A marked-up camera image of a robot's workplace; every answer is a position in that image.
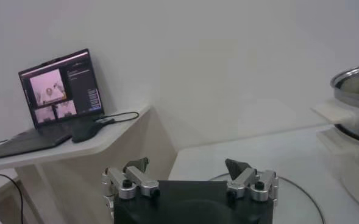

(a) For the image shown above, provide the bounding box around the stainless steel steamer basket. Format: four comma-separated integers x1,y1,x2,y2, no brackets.
312,62,359,146

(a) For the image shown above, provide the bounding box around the black floor cable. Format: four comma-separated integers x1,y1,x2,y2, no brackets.
0,173,24,224

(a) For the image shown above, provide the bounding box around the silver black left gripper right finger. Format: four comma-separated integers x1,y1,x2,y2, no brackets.
224,158,279,202

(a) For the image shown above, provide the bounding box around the black computer mouse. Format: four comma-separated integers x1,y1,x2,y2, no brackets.
71,121,103,144

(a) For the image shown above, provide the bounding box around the steel steamer pot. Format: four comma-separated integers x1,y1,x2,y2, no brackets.
315,127,359,217

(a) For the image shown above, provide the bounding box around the white side table with mouse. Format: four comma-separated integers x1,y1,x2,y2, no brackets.
0,105,177,224

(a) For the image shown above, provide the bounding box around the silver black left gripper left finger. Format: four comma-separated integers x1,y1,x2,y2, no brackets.
102,156,161,200

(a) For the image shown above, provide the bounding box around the round glass pot lid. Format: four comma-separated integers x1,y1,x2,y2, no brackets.
208,172,325,224

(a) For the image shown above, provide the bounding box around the black laptop with dark screen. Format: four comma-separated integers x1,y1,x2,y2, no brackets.
0,48,105,162

